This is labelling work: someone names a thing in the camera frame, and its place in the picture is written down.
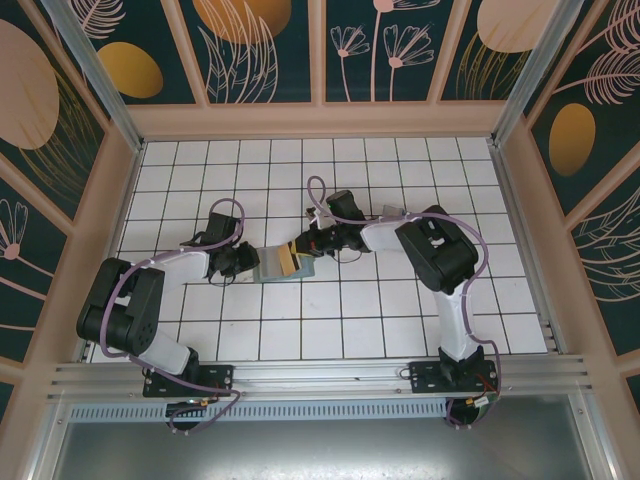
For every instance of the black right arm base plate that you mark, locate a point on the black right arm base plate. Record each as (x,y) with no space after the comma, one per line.
(425,377)

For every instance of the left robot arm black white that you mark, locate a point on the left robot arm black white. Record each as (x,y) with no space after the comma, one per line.
(130,310)

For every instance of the grey metal panel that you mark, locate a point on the grey metal panel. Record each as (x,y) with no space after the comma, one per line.
(320,450)

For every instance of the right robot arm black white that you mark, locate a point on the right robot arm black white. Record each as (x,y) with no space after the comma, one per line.
(440,250)

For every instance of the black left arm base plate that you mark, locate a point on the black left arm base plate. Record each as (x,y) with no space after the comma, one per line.
(215,377)

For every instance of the aluminium rail frame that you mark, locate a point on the aluminium rail frame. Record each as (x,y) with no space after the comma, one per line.
(320,377)

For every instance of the gold credit card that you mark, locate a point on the gold credit card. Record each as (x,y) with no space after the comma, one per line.
(286,260)

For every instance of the aluminium corner post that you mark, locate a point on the aluminium corner post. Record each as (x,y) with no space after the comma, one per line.
(530,75)
(100,80)

